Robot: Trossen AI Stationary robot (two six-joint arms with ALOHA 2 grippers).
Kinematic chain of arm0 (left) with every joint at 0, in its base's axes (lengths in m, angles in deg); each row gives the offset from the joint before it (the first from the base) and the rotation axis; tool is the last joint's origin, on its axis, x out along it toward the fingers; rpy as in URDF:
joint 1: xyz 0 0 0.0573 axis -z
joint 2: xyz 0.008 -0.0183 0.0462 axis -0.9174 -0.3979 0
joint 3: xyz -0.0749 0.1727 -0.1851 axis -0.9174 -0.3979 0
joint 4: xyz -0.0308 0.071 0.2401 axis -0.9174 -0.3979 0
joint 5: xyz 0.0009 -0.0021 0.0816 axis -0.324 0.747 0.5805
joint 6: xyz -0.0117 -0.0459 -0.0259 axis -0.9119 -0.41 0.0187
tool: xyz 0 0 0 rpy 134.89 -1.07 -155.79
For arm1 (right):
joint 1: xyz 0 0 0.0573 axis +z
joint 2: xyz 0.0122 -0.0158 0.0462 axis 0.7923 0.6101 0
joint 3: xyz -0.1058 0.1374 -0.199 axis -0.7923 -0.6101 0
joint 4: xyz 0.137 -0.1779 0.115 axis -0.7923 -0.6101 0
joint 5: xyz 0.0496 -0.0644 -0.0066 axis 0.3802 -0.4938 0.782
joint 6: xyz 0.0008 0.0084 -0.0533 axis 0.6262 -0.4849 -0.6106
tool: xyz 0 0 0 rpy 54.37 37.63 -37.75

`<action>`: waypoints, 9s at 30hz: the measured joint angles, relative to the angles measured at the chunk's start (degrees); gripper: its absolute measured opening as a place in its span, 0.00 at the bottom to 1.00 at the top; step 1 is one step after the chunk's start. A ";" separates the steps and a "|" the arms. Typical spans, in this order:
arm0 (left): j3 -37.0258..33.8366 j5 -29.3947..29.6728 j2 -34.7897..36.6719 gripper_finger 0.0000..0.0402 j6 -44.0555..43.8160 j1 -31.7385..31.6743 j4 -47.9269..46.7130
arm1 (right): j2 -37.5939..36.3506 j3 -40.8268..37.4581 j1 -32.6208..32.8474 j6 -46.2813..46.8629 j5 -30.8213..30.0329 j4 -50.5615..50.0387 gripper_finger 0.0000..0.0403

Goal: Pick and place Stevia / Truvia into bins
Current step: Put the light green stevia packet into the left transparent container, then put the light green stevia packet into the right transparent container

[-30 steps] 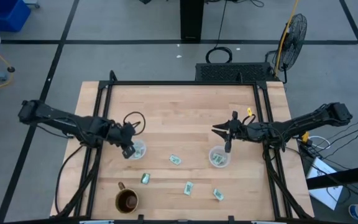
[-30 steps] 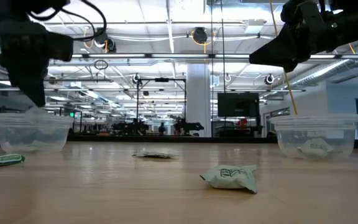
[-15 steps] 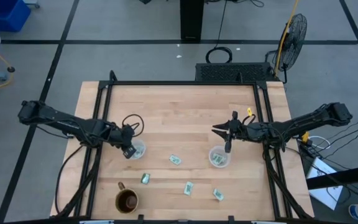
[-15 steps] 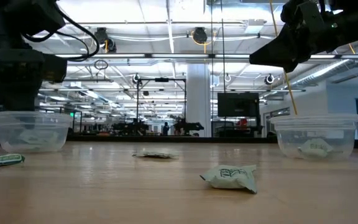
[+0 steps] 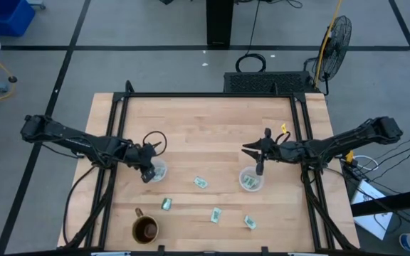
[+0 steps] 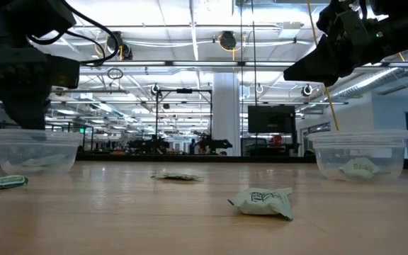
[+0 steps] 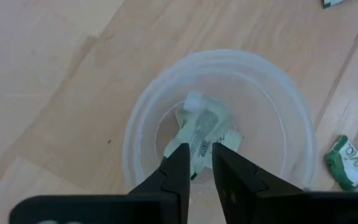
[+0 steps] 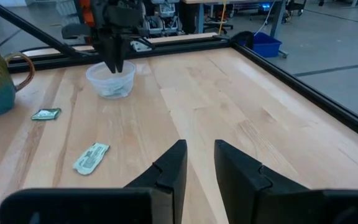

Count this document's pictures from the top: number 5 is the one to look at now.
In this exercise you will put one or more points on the olive and teal ceramic mug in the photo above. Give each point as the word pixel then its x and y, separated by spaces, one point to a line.
pixel 145 230

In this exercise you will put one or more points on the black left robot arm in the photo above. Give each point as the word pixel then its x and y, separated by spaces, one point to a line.
pixel 69 137

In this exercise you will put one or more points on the black aluminium table frame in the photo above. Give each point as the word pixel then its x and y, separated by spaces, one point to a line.
pixel 208 95

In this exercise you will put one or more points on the black floor fan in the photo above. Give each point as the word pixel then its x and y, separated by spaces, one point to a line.
pixel 335 49

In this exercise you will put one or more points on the clear plastic cup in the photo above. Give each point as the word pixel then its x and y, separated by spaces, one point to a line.
pixel 242 177
pixel 163 165

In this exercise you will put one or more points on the black frame hook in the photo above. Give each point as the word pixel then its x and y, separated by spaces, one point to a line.
pixel 129 87

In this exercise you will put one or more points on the blue plastic bin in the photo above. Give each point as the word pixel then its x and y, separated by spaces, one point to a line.
pixel 5 16

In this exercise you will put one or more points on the black computer case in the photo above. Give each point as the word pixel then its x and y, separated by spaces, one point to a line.
pixel 267 82

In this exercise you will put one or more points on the black frame clip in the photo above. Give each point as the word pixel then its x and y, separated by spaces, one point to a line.
pixel 161 249
pixel 265 250

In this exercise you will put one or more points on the white booklet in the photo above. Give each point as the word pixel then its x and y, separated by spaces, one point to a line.
pixel 372 213

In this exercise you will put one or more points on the silver frame bracket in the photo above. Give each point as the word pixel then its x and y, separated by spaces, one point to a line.
pixel 110 254

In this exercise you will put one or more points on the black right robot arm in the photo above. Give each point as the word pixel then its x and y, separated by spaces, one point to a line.
pixel 351 137

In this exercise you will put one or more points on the black upright post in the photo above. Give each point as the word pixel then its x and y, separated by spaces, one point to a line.
pixel 219 23

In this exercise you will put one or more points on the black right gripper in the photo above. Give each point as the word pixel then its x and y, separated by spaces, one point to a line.
pixel 279 151

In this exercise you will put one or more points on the green white sweetener packet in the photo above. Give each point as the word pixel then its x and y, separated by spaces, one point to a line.
pixel 161 173
pixel 166 203
pixel 200 182
pixel 249 181
pixel 216 215
pixel 250 222

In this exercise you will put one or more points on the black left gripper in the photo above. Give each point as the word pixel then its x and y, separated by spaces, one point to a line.
pixel 141 154

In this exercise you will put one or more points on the black metal beam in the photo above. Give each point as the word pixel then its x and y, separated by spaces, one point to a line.
pixel 386 202

